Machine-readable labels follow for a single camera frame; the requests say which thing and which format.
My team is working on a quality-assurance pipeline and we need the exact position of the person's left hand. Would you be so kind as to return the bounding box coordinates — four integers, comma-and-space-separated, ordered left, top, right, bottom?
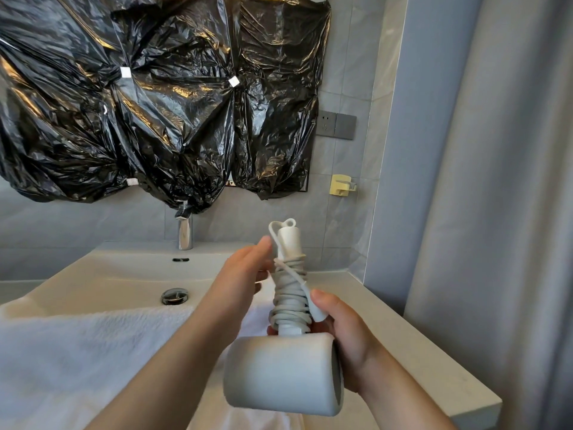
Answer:
204, 236, 275, 329

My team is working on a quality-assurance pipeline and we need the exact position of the white towel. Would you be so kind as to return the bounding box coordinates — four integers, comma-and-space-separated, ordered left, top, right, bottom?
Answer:
0, 275, 359, 430

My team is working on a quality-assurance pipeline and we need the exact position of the chrome faucet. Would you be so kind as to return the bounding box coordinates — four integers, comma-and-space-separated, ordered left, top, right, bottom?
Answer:
175, 201, 194, 251

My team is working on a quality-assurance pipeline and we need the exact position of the white ceramic sink basin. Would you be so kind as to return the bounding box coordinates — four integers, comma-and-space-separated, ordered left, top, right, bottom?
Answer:
0, 240, 275, 319

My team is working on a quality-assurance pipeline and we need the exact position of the person's right forearm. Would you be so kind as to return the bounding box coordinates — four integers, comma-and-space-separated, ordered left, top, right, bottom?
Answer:
357, 345, 458, 430

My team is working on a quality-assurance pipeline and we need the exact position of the person's right hand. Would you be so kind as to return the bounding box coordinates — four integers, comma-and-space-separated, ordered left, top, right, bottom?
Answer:
267, 288, 382, 394

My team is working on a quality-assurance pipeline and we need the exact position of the grey wall socket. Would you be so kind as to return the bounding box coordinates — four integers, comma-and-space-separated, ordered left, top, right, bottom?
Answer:
316, 110, 338, 139

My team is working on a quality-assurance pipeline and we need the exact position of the black plastic bag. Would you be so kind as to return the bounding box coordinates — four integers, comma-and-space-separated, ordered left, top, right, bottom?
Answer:
230, 0, 332, 200
110, 0, 238, 218
0, 0, 133, 205

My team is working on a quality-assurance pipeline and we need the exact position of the grey curtain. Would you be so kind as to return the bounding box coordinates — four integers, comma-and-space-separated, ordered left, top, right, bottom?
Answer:
402, 0, 573, 430

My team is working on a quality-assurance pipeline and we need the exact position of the white hair dryer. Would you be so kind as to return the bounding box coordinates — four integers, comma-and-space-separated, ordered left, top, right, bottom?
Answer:
222, 218, 345, 418

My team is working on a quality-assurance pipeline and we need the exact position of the chrome sink drain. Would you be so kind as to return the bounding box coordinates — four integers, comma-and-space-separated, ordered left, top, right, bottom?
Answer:
161, 288, 190, 306

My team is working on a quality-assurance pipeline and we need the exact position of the person's left forearm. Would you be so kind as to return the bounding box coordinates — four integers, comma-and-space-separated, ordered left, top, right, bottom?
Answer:
85, 302, 244, 430

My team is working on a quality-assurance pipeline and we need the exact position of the yellow wall hook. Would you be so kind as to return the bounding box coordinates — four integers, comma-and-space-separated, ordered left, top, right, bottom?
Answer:
330, 174, 358, 198

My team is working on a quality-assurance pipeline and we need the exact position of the white hair dryer cord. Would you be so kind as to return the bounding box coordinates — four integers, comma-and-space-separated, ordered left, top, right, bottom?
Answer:
268, 218, 330, 335

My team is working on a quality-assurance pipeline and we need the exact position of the grey wall switch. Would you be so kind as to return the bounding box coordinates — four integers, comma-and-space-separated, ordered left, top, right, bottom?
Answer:
336, 113, 358, 141

